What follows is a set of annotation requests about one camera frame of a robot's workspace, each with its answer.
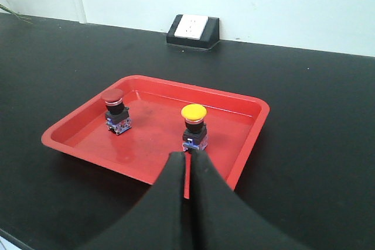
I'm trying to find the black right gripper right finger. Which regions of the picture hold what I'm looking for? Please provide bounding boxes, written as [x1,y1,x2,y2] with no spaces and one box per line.
[189,150,307,249]

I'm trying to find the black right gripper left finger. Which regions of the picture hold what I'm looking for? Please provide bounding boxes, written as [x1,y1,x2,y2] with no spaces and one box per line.
[80,152,192,249]

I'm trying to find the yellow mushroom push button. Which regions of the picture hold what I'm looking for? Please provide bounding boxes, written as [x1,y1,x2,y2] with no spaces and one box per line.
[181,104,208,152]

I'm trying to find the red mushroom push button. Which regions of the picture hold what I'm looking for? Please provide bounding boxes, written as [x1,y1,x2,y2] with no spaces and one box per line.
[101,88,132,135]

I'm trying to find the black white power socket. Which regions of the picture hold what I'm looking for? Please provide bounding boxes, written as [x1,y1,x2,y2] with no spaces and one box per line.
[166,14,220,49]

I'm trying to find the green plant leaves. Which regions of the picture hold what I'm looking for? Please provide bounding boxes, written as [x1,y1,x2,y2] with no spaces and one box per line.
[0,4,32,24]

